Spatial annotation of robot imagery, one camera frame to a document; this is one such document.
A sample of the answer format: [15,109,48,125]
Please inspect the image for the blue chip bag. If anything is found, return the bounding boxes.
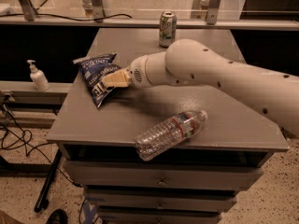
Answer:
[73,53,121,107]

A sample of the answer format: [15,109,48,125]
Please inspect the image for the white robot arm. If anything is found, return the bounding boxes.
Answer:
[102,39,299,136]

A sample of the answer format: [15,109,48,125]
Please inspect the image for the green 7up can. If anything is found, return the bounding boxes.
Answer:
[159,11,177,48]

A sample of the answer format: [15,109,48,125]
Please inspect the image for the clear plastic water bottle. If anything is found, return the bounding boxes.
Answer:
[135,110,208,161]

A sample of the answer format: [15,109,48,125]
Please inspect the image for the white pump dispenser bottle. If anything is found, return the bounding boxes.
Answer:
[27,60,50,91]

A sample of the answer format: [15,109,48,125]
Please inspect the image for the top drawer knob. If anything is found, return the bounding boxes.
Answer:
[157,178,166,187]

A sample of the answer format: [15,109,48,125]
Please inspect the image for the black floor stand leg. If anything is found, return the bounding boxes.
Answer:
[34,150,62,213]

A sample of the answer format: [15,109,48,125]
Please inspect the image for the black shoe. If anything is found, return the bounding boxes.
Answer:
[46,209,68,224]

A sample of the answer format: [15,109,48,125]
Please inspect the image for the black floor cables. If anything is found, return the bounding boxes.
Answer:
[0,103,74,185]

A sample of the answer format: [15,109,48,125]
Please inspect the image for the black cable on rail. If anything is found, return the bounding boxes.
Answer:
[0,12,133,22]

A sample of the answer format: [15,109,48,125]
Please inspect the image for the metal frame rail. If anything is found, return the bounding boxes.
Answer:
[0,16,299,32]

